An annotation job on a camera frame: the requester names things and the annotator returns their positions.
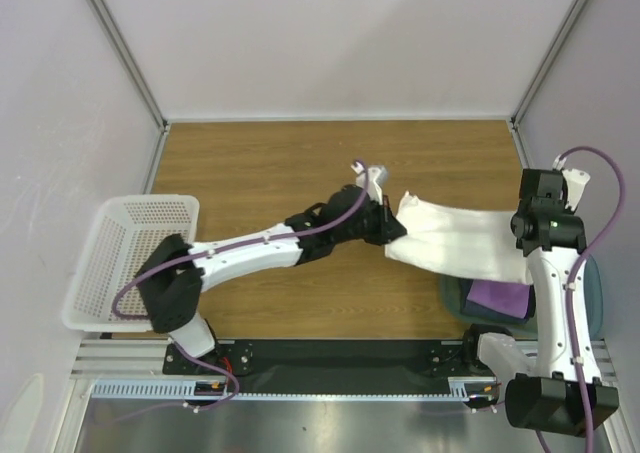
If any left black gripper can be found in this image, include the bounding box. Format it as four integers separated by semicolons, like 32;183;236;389
333;194;405;246

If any white towel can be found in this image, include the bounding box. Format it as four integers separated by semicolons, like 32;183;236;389
384;192;533;285

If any purple towel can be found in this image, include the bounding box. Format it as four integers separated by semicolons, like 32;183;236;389
465;280;534;320

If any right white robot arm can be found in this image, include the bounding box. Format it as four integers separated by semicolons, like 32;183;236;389
460;169;619;439

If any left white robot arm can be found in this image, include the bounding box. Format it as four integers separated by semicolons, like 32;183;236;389
137;185;407;373

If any clear blue plastic tray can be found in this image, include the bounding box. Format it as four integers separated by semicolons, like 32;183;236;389
439;258;604;339

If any white plastic laundry basket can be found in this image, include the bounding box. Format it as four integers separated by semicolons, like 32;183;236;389
62;194;200;333

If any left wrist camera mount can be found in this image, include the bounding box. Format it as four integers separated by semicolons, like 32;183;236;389
351;160;389;204

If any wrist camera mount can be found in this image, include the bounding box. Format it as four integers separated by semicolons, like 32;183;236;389
351;160;389;204
553;156;591;213

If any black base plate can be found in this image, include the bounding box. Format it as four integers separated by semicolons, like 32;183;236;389
163;337;524;395

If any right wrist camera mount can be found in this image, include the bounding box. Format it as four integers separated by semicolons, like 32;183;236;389
553;156;591;213

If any aluminium frame rail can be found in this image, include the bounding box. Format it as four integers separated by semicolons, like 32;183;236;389
69;340;614;404

